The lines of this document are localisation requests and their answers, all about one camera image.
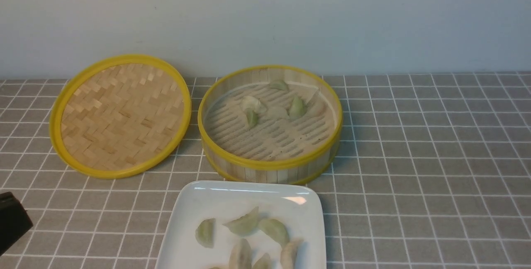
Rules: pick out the pale round dumpling basket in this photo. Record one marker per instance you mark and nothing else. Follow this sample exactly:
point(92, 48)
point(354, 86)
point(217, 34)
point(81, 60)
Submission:
point(288, 256)

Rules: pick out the green dumpling basket front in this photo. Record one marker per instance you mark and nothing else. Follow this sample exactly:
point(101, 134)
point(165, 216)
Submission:
point(265, 262)

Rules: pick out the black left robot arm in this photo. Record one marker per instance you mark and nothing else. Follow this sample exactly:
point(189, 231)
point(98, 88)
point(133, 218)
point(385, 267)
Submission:
point(14, 221)

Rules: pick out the green dumpling plate centre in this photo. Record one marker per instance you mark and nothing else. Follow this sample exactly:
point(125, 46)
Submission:
point(245, 224)

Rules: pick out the green dumpling plate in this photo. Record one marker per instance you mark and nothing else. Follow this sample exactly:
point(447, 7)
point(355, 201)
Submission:
point(275, 229)
point(204, 234)
point(245, 224)

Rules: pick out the green dumpling plate right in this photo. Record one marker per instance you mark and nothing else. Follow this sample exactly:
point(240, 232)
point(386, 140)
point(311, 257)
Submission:
point(275, 229)

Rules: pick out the white square plate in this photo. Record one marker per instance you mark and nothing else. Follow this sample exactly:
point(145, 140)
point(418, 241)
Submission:
point(298, 208)

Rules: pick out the green dumpling plate left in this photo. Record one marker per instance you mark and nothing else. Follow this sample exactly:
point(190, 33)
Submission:
point(204, 234)

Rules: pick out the yellow-rimmed bamboo steamer basket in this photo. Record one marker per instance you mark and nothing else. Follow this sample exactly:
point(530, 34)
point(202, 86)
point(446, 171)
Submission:
point(274, 151)

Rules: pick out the pale flat dumpling basket centre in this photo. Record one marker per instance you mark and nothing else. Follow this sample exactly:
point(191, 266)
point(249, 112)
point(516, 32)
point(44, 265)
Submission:
point(277, 113)

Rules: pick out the small green dumpling basket centre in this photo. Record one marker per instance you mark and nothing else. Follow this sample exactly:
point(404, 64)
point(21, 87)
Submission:
point(252, 117)

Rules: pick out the pale dumpling basket centre-left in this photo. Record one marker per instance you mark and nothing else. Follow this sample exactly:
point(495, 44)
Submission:
point(252, 103)

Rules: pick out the green dumpling at basket back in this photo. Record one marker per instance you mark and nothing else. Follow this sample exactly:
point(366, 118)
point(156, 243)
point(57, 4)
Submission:
point(280, 85)

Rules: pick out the woven bamboo steamer lid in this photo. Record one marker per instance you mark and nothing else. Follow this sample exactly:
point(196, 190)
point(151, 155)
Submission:
point(121, 116)

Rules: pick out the grey checked tablecloth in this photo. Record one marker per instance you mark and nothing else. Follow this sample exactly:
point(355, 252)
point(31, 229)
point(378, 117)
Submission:
point(433, 172)

